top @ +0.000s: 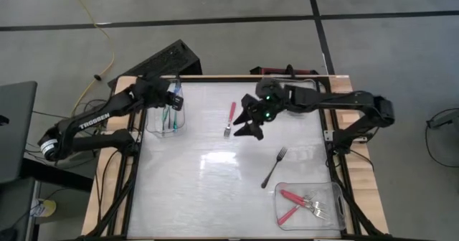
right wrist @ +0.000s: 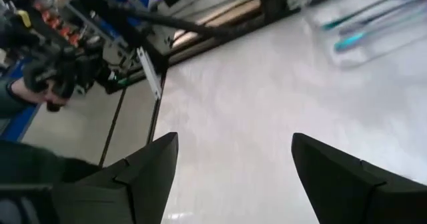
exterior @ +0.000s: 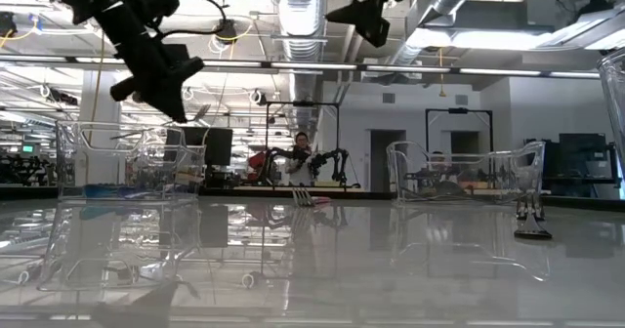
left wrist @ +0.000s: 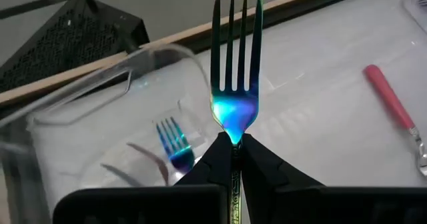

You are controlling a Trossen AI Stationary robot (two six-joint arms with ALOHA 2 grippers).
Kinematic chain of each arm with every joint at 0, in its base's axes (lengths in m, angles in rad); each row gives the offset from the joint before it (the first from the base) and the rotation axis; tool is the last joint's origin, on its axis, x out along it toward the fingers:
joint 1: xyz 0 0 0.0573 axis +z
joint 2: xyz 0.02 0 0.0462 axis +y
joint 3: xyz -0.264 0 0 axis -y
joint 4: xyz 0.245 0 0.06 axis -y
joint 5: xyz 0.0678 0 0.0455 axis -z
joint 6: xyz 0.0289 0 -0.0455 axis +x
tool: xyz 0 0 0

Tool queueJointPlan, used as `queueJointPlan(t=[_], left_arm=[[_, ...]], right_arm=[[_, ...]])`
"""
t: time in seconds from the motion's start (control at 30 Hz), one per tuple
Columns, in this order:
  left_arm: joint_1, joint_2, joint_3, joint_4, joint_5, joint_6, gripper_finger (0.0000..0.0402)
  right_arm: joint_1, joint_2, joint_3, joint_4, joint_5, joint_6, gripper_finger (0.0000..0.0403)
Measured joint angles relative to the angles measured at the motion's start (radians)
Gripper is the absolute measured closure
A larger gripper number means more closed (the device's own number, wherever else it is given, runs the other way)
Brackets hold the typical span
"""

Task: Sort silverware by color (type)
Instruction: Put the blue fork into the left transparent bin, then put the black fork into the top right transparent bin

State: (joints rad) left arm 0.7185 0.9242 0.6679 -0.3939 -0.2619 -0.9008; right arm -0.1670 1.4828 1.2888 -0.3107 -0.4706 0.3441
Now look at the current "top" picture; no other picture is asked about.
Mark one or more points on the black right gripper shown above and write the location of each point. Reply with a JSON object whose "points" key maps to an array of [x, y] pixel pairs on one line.
{"points": [[263, 110]]}

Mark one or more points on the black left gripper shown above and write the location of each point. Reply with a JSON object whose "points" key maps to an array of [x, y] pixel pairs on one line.
{"points": [[152, 92]]}

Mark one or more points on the black fork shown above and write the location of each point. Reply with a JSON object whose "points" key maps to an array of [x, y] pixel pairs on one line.
{"points": [[281, 155]]}

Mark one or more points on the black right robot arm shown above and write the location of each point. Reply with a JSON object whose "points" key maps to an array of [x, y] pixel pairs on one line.
{"points": [[344, 99]]}

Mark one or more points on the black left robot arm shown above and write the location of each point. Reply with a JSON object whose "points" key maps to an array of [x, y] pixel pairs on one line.
{"points": [[93, 121]]}

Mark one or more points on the black perforated computer case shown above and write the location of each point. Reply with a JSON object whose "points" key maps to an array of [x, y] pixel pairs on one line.
{"points": [[165, 60]]}

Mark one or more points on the dark red bar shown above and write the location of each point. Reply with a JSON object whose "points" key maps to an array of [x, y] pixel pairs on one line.
{"points": [[272, 70]]}

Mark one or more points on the dark grey monitor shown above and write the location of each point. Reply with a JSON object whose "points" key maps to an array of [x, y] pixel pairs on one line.
{"points": [[18, 133]]}

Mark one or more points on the yellow tape roll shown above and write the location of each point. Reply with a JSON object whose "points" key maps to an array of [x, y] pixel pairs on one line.
{"points": [[46, 208]]}

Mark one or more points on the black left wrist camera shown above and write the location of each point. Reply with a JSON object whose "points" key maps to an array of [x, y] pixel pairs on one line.
{"points": [[176, 102]]}

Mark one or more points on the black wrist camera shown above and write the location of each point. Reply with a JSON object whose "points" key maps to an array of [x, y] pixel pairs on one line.
{"points": [[176, 102], [269, 87]]}

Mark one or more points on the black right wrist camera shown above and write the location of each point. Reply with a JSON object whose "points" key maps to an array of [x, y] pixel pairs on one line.
{"points": [[269, 87]]}

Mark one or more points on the white corner bracket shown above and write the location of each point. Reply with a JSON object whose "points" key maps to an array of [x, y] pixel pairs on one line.
{"points": [[328, 135]]}

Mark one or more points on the black table frame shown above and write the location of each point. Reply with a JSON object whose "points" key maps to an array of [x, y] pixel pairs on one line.
{"points": [[130, 205]]}

